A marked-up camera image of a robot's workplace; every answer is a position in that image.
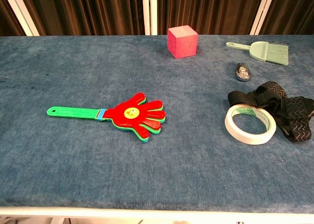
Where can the green plastic hand brush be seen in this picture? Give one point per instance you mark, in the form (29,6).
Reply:
(267,52)

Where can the red foam cube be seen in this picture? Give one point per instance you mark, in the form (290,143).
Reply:
(184,43)

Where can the blue velvet table cloth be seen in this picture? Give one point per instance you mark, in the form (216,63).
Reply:
(98,165)

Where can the white adhesive tape roll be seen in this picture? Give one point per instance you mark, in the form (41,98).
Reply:
(255,136)

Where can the dark brown pleated curtain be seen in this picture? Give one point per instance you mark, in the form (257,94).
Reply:
(93,10)

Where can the black cloth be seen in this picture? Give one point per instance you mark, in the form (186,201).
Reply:
(292,111)

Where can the white frame post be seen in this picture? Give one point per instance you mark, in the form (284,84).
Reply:
(24,12)
(262,12)
(149,12)

